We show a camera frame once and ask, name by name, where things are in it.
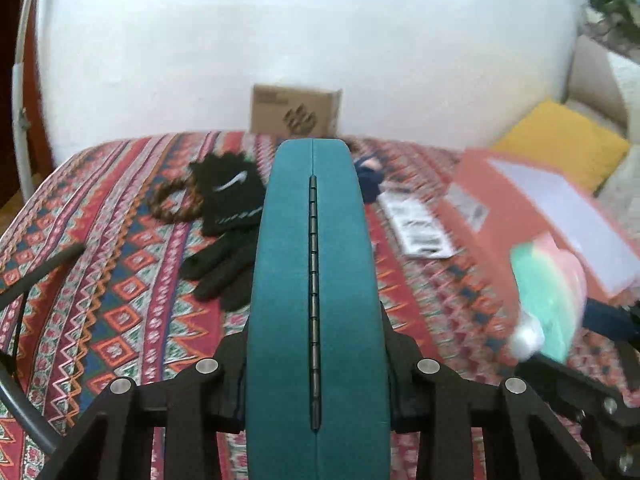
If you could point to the green and pink sponge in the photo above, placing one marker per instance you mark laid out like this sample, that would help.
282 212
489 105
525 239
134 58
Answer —
546 296

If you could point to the red patterned blanket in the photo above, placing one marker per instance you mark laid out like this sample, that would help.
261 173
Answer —
125 270

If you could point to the beige sofa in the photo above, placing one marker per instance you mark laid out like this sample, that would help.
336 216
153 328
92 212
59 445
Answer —
607 90

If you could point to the white paper sheet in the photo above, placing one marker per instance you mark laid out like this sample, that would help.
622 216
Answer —
565 212

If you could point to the pink cardboard box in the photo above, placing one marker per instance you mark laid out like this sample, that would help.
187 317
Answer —
525 220

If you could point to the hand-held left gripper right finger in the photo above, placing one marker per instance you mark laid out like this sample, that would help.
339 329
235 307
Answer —
406 377

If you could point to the dark blue cloth item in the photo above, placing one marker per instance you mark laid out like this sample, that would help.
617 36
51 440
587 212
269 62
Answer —
369 176

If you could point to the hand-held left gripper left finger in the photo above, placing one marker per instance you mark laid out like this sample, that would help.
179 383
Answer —
231 377

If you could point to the white curved pole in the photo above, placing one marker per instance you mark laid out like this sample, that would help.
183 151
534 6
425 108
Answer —
23 75

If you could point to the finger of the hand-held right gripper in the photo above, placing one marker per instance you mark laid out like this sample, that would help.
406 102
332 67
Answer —
580 385
611 321

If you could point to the teal hinged glasses case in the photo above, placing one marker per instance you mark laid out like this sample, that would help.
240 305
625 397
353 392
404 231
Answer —
314 310

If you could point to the plain black glove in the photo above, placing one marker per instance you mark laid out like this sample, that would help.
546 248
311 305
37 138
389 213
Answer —
225 270

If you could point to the small brown cardboard box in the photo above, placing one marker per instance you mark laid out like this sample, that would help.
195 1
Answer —
295 112

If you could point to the black rod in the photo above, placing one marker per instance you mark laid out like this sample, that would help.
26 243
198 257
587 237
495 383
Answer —
40 271

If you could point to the white printed label card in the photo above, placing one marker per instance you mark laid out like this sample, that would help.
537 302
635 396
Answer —
419 227

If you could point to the green plant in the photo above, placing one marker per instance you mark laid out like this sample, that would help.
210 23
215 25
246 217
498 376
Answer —
613 1

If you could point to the black glove with white logo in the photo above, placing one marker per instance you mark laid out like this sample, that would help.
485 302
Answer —
229 195

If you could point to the yellow cushion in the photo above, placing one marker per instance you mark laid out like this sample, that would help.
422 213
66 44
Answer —
566 144

